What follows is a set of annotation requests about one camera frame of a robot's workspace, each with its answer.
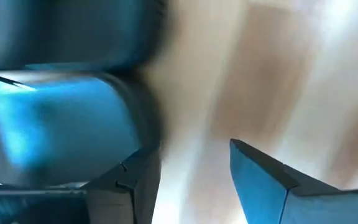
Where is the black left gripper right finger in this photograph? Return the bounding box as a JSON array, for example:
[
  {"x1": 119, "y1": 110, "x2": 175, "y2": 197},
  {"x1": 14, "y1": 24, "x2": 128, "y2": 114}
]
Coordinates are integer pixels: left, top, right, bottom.
[{"x1": 229, "y1": 139, "x2": 341, "y2": 224}]

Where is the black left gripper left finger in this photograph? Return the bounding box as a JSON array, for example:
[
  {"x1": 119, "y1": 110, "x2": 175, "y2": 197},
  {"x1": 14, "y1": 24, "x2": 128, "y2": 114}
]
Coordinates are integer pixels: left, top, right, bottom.
[{"x1": 84, "y1": 148, "x2": 162, "y2": 224}]

